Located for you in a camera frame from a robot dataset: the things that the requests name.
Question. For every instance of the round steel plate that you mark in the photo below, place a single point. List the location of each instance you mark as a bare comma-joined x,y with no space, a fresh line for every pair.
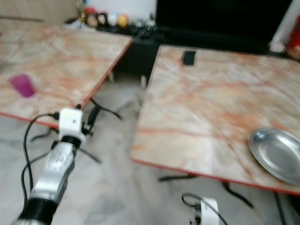
279,154

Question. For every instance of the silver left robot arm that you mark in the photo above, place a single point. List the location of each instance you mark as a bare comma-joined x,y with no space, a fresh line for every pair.
54,173

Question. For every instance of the marble top folding table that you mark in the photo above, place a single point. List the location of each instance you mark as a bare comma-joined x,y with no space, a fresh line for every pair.
65,51
206,103

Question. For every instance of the purple plastic cup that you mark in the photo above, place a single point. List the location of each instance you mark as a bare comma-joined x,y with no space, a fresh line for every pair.
23,85

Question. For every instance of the black round doll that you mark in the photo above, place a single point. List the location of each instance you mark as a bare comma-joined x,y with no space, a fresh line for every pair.
102,20

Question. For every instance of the jar with red lid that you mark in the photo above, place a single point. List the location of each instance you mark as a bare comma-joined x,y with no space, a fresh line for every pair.
91,18

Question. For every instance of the white round doll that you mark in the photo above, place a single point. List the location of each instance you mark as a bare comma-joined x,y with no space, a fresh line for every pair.
111,20

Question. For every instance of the yellow round doll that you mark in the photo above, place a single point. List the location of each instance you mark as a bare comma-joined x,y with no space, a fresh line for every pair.
122,20

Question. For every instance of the golden trophy figurine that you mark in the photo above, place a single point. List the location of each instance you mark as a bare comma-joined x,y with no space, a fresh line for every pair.
81,10

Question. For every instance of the small black box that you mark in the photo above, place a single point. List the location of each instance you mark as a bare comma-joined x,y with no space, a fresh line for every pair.
189,57

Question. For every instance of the black television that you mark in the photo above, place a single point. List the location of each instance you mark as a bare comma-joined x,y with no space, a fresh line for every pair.
215,18

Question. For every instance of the red decorative item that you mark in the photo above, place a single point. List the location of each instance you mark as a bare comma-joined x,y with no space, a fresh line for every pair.
295,44

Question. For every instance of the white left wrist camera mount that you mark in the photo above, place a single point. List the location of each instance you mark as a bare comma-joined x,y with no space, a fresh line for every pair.
72,121

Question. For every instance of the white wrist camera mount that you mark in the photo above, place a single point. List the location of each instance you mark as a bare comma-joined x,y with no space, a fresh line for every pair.
208,211
72,121

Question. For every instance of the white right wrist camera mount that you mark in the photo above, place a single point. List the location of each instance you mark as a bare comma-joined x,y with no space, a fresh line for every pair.
208,211

